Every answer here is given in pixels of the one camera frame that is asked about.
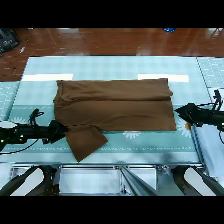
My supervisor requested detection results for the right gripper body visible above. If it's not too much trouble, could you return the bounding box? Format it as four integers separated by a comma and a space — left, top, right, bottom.
174, 102, 205, 128

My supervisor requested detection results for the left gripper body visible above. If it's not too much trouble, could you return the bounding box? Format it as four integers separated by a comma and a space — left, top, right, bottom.
41, 119, 71, 145

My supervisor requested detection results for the brown T-shirt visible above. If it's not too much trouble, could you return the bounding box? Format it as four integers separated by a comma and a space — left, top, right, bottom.
53, 78, 177, 163

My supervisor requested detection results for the black cable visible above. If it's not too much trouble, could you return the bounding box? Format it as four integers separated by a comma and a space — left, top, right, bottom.
0, 137, 39, 156

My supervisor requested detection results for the silver frame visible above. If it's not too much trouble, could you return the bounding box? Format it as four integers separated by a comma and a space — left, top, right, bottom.
9, 162, 205, 197

